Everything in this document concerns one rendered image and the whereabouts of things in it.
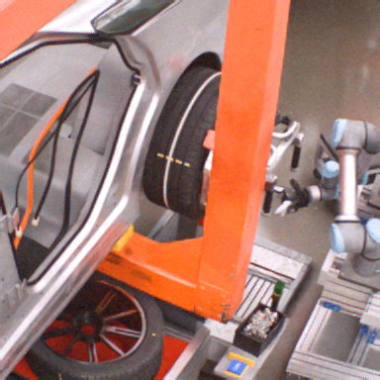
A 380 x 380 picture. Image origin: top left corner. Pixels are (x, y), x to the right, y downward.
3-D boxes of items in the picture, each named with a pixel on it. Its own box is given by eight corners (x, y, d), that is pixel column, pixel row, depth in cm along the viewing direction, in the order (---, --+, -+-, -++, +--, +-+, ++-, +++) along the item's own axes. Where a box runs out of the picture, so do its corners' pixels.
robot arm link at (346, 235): (366, 252, 338) (367, 119, 342) (332, 253, 337) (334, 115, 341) (358, 253, 350) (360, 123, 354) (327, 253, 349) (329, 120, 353)
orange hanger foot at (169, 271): (104, 242, 397) (104, 185, 374) (210, 288, 382) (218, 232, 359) (85, 265, 385) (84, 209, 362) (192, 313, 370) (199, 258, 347)
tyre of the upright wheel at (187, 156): (195, 165, 449) (218, 48, 414) (238, 182, 442) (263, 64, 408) (132, 226, 396) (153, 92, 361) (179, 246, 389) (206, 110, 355)
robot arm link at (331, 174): (345, 160, 382) (341, 178, 390) (323, 158, 382) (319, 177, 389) (348, 172, 377) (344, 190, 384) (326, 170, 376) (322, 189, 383)
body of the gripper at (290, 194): (285, 214, 384) (309, 209, 388) (288, 200, 378) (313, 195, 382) (279, 202, 390) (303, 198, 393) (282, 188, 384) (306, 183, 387)
